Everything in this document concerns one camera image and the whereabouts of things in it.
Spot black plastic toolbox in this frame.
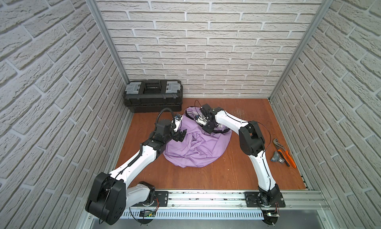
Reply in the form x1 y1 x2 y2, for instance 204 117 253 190
123 79 183 113

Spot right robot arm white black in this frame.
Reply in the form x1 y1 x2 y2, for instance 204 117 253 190
196 104 285 207

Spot purple trousers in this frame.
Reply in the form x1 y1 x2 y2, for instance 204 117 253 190
164 114 232 168

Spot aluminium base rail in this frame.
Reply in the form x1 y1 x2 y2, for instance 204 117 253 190
86 188 329 221

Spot orange handled pliers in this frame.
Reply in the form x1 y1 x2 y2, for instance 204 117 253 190
273 138 297 169

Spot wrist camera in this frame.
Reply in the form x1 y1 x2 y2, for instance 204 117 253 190
194 115 207 126
174 114 182 132

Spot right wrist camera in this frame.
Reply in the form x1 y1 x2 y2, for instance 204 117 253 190
194 115 207 126

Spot small grey metal part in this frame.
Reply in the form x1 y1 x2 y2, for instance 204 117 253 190
271 152 285 164

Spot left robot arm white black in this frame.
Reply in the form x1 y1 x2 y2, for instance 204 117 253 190
85 114 186 225

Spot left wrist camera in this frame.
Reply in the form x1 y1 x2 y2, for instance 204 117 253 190
174 114 182 132

